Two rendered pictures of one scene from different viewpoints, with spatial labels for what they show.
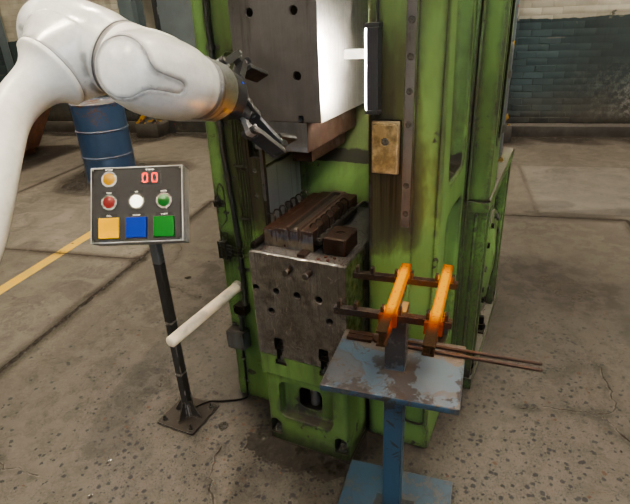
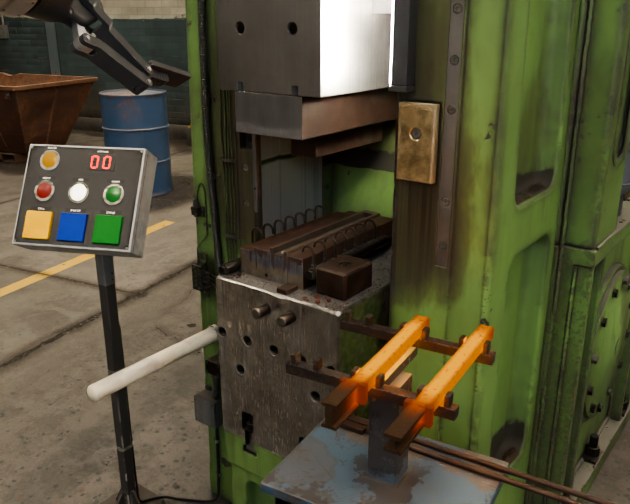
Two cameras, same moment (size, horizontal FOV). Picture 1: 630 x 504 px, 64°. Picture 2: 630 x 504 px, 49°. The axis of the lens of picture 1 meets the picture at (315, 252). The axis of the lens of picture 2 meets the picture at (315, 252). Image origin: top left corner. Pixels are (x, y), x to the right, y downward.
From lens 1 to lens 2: 34 cm
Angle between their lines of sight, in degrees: 11
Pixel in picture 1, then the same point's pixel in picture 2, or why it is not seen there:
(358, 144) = not seen: hidden behind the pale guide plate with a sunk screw
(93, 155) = not seen: hidden behind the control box
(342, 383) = (294, 486)
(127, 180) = (72, 163)
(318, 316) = (300, 386)
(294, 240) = (279, 268)
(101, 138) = (131, 138)
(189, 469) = not seen: outside the picture
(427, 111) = (479, 91)
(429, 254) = (475, 312)
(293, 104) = (286, 69)
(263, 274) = (232, 314)
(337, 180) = (373, 197)
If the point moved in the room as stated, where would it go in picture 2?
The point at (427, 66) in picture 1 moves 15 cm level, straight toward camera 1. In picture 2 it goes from (481, 23) to (466, 24)
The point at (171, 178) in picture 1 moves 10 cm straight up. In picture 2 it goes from (128, 166) to (124, 127)
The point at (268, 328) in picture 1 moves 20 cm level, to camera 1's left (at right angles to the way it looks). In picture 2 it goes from (235, 396) to (162, 389)
